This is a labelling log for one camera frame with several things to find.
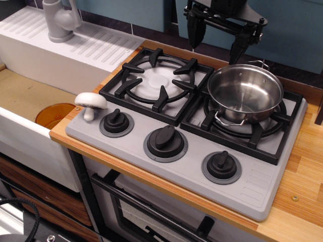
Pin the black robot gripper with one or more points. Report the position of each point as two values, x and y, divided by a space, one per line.
234 17

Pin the stainless steel pot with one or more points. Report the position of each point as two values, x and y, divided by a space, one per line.
244 93

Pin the white toy mushroom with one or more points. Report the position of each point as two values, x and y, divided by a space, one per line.
90 101

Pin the black middle stove knob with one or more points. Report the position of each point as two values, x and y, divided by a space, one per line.
165 144

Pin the black stove knob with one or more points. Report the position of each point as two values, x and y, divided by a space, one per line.
221 168
165 144
116 124

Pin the black right stove knob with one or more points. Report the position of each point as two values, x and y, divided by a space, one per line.
221 168

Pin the black left stove knob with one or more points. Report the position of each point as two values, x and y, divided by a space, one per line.
116 124

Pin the grey toy stove top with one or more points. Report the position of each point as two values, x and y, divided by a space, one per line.
252 194

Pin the black left burner grate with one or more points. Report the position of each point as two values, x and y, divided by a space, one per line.
156 87

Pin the black burner grate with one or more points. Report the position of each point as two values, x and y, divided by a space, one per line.
265 141
156 87

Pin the black right burner grate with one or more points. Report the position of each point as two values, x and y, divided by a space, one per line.
265 141

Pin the grey toy faucet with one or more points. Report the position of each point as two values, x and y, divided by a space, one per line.
60 22

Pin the white toy sink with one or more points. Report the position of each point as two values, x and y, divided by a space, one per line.
36 73

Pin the orange plastic bowl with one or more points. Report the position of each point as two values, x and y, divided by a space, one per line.
50 116

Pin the toy oven door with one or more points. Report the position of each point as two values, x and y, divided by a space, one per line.
138 212

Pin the wooden drawer front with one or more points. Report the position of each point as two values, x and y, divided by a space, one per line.
59 206

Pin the black oven door handle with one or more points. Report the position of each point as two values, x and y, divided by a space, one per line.
200 234

